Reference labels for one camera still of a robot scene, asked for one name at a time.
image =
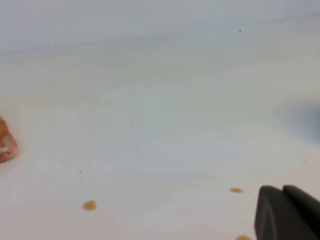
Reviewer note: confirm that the pink striped rag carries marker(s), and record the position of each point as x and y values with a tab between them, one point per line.
8	146

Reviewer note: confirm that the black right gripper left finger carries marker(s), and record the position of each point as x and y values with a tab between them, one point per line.
277	218

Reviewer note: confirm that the small coffee drop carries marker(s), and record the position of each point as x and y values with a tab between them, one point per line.
236	190
89	205
243	237

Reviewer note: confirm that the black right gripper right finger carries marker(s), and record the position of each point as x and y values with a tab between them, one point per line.
307	206

